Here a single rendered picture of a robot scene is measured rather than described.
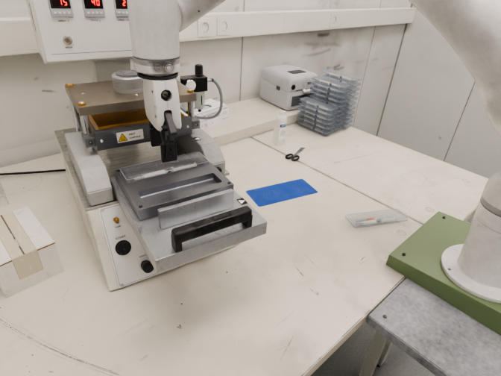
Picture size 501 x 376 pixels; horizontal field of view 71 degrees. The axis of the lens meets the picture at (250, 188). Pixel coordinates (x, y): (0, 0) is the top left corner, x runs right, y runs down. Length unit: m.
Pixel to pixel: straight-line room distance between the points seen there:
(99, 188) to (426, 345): 0.75
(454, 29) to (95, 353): 0.84
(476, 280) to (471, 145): 2.18
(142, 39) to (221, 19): 1.02
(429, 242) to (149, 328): 0.72
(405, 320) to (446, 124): 2.36
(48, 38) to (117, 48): 0.16
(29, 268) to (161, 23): 0.58
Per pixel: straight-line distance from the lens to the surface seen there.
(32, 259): 0.90
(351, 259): 0.97
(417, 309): 0.91
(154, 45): 0.66
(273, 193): 1.16
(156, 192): 0.73
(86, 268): 0.94
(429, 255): 1.00
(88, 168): 0.82
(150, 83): 0.69
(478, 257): 0.93
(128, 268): 0.85
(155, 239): 0.63
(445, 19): 0.71
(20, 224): 0.98
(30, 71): 1.42
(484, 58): 0.71
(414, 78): 3.13
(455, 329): 0.92
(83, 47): 1.03
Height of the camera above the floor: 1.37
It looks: 32 degrees down
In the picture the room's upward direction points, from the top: 4 degrees clockwise
